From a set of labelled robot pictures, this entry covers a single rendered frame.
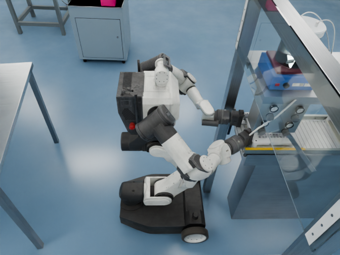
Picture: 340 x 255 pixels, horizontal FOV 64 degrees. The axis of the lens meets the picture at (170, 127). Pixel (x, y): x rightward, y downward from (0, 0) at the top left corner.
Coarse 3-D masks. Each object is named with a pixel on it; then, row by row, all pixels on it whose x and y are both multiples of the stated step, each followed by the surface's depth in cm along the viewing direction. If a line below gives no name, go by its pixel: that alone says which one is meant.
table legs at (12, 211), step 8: (32, 80) 214; (32, 88) 219; (40, 96) 227; (40, 104) 231; (48, 120) 246; (48, 128) 252; (56, 136) 263; (0, 192) 145; (0, 200) 148; (8, 200) 153; (8, 208) 155; (16, 208) 162; (16, 216) 162; (16, 224) 169; (24, 224) 171; (24, 232) 178; (32, 232) 183; (32, 240) 188; (40, 240) 196; (40, 248) 199
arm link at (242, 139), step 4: (248, 128) 147; (244, 132) 147; (248, 132) 145; (232, 136) 146; (236, 136) 145; (240, 136) 146; (244, 136) 145; (248, 136) 145; (252, 136) 147; (236, 140) 143; (240, 140) 143; (244, 140) 145; (248, 140) 148; (240, 144) 143; (244, 144) 148; (248, 144) 151; (240, 148) 144
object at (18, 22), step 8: (8, 0) 375; (56, 0) 375; (32, 8) 440; (40, 8) 439; (48, 8) 439; (56, 8) 383; (64, 8) 439; (16, 16) 395; (24, 16) 417; (32, 16) 449; (64, 16) 416; (16, 24) 400; (24, 24) 400; (32, 24) 400; (40, 24) 400; (48, 24) 400; (56, 24) 400; (64, 24) 408; (64, 32) 409
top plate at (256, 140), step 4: (244, 112) 165; (248, 112) 165; (248, 124) 158; (256, 136) 151; (252, 140) 150; (256, 140) 149; (260, 140) 149; (264, 140) 150; (268, 140) 150; (256, 144) 149; (260, 144) 149; (264, 144) 149; (268, 144) 149
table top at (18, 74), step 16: (0, 64) 205; (16, 64) 206; (32, 64) 209; (0, 80) 191; (16, 80) 192; (0, 96) 180; (16, 96) 181; (0, 112) 170; (16, 112) 171; (0, 128) 161; (0, 144) 152; (0, 160) 145
